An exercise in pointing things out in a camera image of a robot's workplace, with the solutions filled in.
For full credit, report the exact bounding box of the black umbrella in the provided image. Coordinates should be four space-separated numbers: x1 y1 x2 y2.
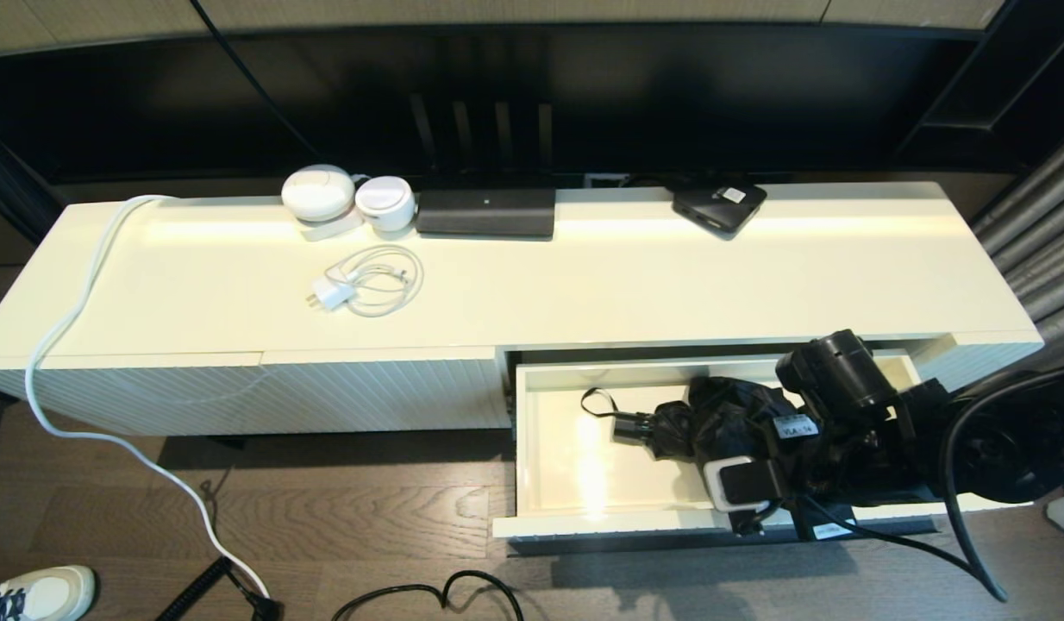
581 376 800 467

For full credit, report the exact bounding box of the white fluted drawer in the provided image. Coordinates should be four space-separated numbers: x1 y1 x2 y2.
493 349 1029 540

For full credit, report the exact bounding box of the white TV cabinet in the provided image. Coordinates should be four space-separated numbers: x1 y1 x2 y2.
0 179 1045 449

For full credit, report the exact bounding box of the black set-top box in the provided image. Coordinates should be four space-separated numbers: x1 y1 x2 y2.
672 179 768 238

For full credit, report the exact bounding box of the grey pleated curtain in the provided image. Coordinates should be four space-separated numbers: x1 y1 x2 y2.
967 121 1064 536

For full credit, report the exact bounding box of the black television screen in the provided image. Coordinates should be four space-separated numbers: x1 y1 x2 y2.
0 24 998 186

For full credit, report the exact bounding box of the black shelf unit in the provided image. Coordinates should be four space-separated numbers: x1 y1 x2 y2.
890 0 1064 173

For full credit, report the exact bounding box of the black router with antennas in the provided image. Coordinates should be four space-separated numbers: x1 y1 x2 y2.
409 91 557 239

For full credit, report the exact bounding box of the small white round device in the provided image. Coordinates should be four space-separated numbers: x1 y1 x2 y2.
355 176 416 232

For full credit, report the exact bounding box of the white USB charger adapter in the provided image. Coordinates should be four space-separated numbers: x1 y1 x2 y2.
306 276 359 311

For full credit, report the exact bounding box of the large white round device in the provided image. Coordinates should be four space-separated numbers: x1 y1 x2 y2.
282 164 366 242

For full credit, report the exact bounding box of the white sneaker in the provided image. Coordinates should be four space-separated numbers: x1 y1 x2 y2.
0 565 97 621

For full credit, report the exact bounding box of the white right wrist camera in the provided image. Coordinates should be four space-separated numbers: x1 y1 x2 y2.
703 455 793 536

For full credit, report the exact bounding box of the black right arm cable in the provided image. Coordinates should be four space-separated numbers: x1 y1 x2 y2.
799 367 1064 603

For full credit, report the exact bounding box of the thin black looped cable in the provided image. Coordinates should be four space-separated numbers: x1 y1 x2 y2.
329 569 526 621

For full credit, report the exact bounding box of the white coiled charging cable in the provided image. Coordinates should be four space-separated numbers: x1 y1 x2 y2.
325 243 425 317

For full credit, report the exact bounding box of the black coiled cable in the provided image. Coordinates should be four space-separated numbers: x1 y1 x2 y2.
155 555 285 621

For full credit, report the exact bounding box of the long black cable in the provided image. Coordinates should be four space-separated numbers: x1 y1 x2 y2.
191 0 322 160

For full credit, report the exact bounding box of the thick white power cord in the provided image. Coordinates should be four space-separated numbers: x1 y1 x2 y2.
26 195 270 598

